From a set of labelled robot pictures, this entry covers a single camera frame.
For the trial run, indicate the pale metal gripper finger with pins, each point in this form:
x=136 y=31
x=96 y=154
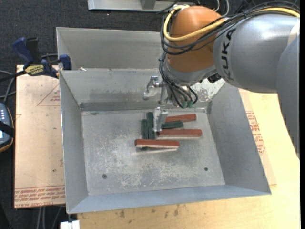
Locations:
x=159 y=119
x=149 y=90

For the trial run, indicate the dark green flat block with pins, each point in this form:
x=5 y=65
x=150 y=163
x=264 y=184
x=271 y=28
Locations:
x=150 y=125
x=173 y=124
x=144 y=129

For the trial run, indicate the red-brown flat block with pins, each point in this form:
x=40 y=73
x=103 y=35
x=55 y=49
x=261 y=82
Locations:
x=181 y=133
x=182 y=117
x=157 y=143

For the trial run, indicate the grey metal bin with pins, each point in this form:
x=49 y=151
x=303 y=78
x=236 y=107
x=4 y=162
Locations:
x=114 y=156

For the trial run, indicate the brown cardboard board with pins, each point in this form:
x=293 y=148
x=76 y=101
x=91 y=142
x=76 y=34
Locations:
x=38 y=132

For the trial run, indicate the black cylinder on white bracket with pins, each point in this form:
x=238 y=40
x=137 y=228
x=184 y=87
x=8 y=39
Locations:
x=213 y=77

